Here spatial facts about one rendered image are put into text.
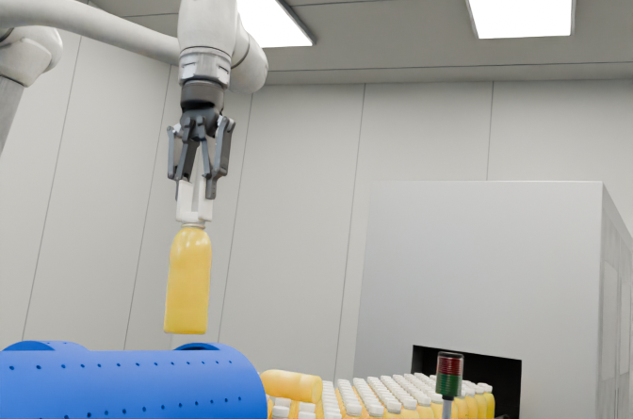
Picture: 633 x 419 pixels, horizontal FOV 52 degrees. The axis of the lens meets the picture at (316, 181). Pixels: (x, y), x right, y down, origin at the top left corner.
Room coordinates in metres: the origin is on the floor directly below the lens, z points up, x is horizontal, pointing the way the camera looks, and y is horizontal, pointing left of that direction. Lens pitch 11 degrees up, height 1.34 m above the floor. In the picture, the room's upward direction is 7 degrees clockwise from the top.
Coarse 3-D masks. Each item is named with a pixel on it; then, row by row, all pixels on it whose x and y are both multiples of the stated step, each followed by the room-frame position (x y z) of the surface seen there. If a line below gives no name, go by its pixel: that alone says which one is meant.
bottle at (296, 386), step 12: (264, 372) 1.77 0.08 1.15; (276, 372) 1.75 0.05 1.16; (288, 372) 1.74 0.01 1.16; (264, 384) 1.75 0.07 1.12; (276, 384) 1.73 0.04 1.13; (288, 384) 1.71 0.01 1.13; (300, 384) 1.70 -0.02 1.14; (312, 384) 1.69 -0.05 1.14; (276, 396) 1.75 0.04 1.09; (288, 396) 1.72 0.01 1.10; (300, 396) 1.70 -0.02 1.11; (312, 396) 1.69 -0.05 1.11
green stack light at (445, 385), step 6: (438, 378) 1.63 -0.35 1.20; (444, 378) 1.62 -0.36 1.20; (450, 378) 1.62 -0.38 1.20; (456, 378) 1.62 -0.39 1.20; (462, 378) 1.63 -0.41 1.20; (438, 384) 1.63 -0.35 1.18; (444, 384) 1.62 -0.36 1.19; (450, 384) 1.62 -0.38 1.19; (456, 384) 1.62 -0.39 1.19; (462, 384) 1.64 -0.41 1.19; (438, 390) 1.63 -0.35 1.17; (444, 390) 1.62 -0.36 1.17; (450, 390) 1.62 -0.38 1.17; (456, 390) 1.62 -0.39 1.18
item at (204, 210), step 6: (204, 180) 1.05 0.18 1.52; (204, 186) 1.05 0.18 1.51; (204, 192) 1.05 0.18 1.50; (204, 198) 1.05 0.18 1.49; (204, 204) 1.05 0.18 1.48; (210, 204) 1.07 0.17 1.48; (198, 210) 1.05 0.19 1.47; (204, 210) 1.05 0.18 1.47; (210, 210) 1.07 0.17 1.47; (198, 216) 1.05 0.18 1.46; (204, 216) 1.05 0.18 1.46; (210, 216) 1.07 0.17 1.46
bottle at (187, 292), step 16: (192, 224) 1.05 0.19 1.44; (176, 240) 1.04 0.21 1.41; (192, 240) 1.04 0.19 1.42; (208, 240) 1.06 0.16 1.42; (176, 256) 1.04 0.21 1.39; (192, 256) 1.03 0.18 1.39; (208, 256) 1.05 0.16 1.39; (176, 272) 1.03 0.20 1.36; (192, 272) 1.03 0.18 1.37; (208, 272) 1.06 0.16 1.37; (176, 288) 1.03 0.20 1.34; (192, 288) 1.03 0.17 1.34; (208, 288) 1.06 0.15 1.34; (176, 304) 1.03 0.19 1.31; (192, 304) 1.03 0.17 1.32; (208, 304) 1.06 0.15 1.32; (176, 320) 1.03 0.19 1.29; (192, 320) 1.03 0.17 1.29
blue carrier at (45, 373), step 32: (0, 352) 0.93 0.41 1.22; (32, 352) 0.97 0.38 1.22; (64, 352) 1.02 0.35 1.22; (96, 352) 1.07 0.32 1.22; (128, 352) 1.13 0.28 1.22; (160, 352) 1.20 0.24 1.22; (192, 352) 1.27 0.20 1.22; (224, 352) 1.36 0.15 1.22; (0, 384) 0.88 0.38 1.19; (32, 384) 0.92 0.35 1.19; (64, 384) 0.96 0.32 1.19; (96, 384) 1.01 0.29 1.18; (128, 384) 1.06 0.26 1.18; (160, 384) 1.12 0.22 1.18; (192, 384) 1.19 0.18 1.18; (224, 384) 1.27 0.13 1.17; (256, 384) 1.35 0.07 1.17; (0, 416) 0.86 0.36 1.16; (32, 416) 0.90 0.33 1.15; (64, 416) 0.95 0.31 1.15; (96, 416) 0.99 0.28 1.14; (128, 416) 1.04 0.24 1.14; (160, 416) 1.10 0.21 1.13; (192, 416) 1.16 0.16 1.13; (224, 416) 1.24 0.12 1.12; (256, 416) 1.33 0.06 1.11
